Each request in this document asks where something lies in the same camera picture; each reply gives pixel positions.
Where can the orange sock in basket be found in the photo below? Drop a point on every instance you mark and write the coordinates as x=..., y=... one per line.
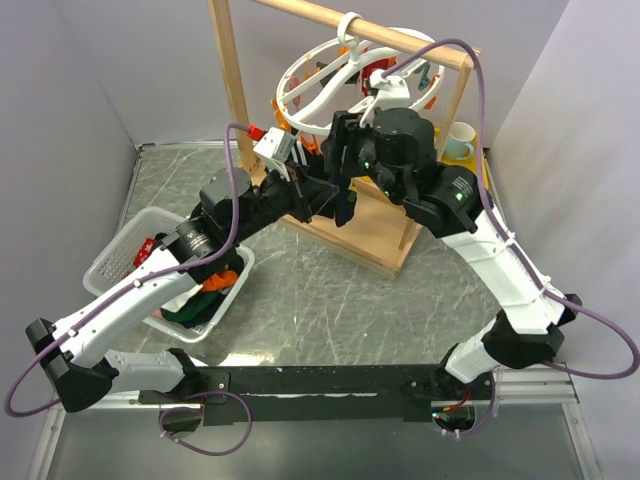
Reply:
x=220, y=281

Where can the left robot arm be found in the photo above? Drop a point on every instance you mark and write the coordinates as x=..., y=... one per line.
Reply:
x=77, y=353

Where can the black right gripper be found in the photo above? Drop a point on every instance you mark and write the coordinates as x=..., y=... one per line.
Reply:
x=347, y=131

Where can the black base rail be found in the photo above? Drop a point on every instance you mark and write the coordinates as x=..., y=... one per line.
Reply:
x=314, y=393

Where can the white round clip hanger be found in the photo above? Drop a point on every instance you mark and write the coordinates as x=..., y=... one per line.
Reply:
x=318, y=79

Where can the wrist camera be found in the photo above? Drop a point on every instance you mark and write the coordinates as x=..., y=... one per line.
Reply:
x=274, y=149
x=389, y=92

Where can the yellow plastic tray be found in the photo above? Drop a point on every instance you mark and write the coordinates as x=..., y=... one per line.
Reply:
x=469, y=163

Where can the red white christmas sock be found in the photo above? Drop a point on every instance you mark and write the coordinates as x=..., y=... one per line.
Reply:
x=144, y=252

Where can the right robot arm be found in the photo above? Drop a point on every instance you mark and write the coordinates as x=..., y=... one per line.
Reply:
x=398, y=153

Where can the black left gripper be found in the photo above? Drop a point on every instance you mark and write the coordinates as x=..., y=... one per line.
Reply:
x=313, y=197

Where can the light blue mug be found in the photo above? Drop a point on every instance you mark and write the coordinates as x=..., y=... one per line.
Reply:
x=459, y=145

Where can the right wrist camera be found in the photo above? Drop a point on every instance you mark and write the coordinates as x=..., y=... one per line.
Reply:
x=389, y=92

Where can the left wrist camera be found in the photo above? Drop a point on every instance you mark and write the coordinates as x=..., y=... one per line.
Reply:
x=274, y=149

